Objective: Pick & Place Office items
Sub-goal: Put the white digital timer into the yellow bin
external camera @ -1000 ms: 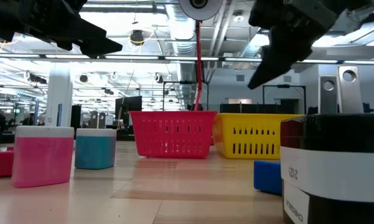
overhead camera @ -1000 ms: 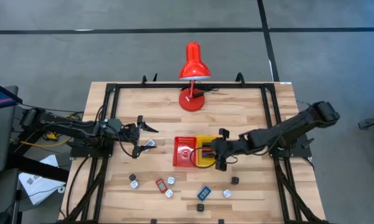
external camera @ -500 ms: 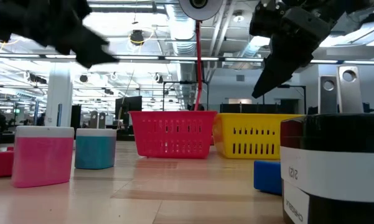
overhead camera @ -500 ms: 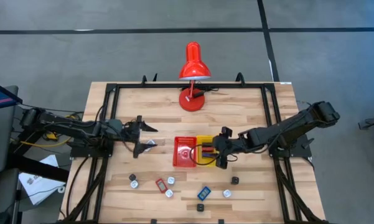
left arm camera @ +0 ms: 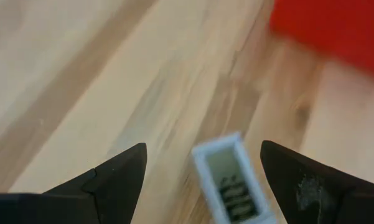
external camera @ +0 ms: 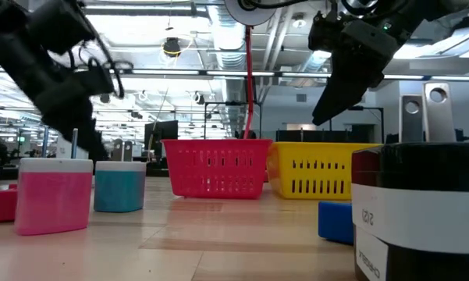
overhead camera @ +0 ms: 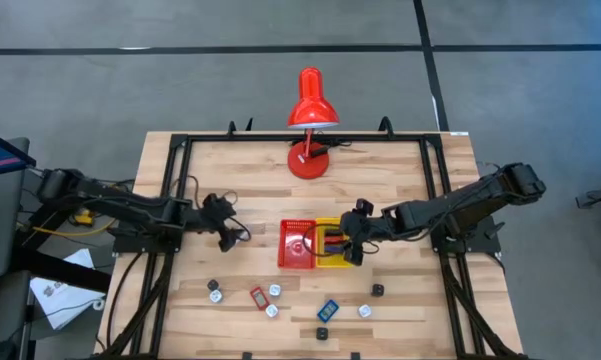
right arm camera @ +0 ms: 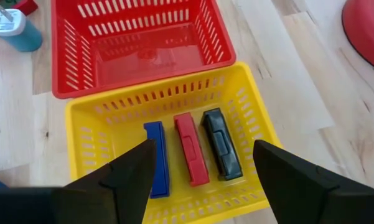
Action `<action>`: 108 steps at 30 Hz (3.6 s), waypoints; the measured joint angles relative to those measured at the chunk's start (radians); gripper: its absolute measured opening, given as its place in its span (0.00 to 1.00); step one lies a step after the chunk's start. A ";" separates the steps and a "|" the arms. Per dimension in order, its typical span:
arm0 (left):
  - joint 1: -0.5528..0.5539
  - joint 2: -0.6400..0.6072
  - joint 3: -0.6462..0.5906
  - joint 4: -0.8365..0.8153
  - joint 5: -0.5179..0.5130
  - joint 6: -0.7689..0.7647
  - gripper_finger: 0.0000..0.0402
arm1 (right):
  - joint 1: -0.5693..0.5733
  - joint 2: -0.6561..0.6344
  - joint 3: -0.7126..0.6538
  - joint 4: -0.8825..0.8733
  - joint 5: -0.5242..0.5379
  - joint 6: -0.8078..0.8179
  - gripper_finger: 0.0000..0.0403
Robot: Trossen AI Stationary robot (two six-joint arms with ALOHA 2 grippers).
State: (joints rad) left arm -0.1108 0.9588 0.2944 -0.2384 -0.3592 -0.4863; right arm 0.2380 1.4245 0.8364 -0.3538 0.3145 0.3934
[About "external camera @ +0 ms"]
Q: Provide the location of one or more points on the teal wall charger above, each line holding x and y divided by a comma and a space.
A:
119, 191

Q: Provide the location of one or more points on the red plastic basket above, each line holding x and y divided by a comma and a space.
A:
218, 168

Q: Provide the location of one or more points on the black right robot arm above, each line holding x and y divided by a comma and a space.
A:
421, 9

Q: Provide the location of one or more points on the black monitor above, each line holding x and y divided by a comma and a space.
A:
162, 134

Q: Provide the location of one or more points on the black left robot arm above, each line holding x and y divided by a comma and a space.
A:
8, 43

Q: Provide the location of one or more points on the pink wall charger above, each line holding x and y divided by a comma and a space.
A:
52, 203

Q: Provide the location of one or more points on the long ceiling light bar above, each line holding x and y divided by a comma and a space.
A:
164, 72

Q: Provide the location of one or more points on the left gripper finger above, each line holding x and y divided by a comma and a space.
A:
68, 130
93, 132

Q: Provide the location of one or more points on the blue digital clock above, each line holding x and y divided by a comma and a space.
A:
335, 222

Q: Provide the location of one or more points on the silver ribbed ventilation duct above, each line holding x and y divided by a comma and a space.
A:
230, 39

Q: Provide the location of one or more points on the yellow plastic basket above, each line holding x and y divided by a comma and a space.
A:
316, 171

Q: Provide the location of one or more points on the red digital clock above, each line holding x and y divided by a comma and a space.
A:
0, 205

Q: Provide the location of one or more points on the dark low partition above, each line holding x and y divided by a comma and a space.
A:
316, 136

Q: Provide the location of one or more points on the black wall charger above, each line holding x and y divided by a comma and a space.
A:
417, 195

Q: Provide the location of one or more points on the black clamp knob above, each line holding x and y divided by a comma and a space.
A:
462, 136

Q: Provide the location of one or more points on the white square pillar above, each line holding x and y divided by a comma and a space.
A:
64, 150

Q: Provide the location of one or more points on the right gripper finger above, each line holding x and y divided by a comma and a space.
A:
343, 86

